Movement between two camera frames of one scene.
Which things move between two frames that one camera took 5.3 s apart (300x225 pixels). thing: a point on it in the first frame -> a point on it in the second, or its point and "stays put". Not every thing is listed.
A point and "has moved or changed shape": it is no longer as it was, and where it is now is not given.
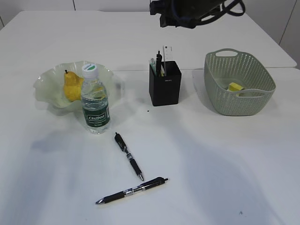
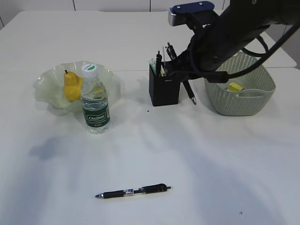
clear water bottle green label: (95, 111) stays put
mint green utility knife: (153, 65) stays put
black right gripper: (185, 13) -> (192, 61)
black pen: (119, 140) -> (186, 83)
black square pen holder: (164, 90) stays put
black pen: (153, 183) has moved or changed shape
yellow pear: (72, 86) stays put
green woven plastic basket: (259, 86) stays put
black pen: (159, 59) stays put
